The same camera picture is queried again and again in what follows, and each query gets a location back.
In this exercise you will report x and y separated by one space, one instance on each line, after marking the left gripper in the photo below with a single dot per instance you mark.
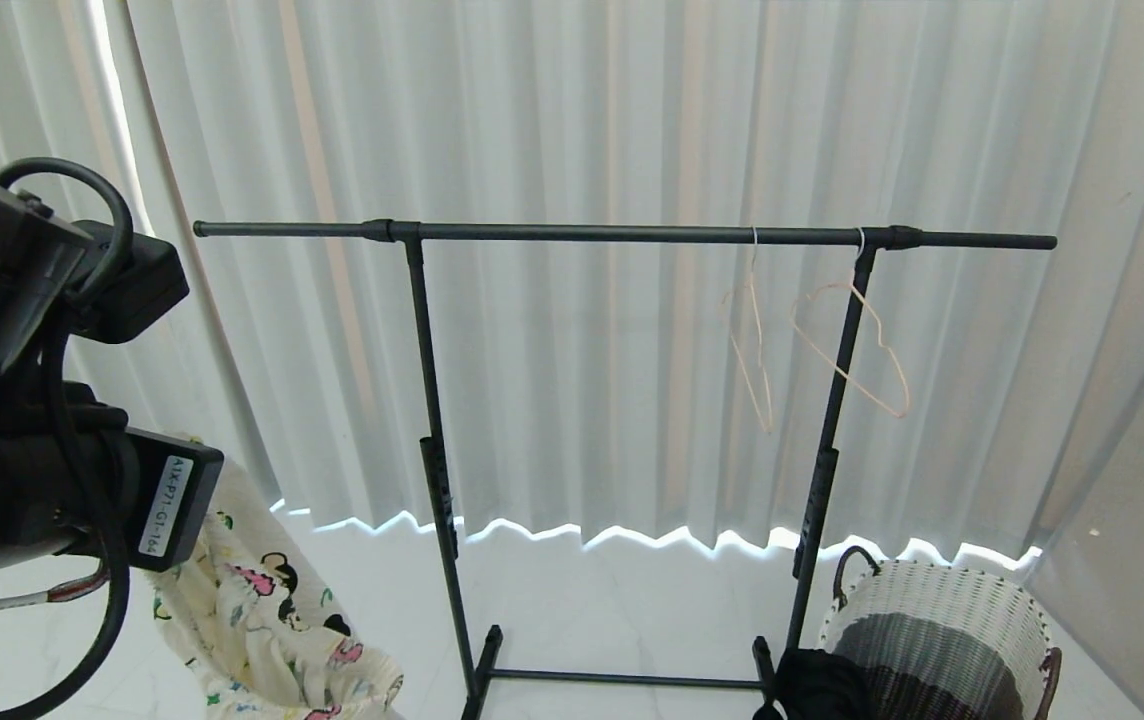
147 450

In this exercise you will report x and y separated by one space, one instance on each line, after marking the white laundry basket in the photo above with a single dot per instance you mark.
932 600

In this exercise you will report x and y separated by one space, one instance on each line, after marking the cream printed garment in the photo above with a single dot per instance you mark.
252 620

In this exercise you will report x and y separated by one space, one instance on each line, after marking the black garment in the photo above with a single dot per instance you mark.
817 690

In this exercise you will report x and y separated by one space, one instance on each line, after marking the black clothes rack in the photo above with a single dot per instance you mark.
632 233

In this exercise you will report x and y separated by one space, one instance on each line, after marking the white curtain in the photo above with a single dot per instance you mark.
582 400

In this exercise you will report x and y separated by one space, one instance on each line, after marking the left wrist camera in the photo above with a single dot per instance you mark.
137 285

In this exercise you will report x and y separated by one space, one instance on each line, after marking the pink clothes hanger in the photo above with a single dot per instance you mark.
768 424
905 400

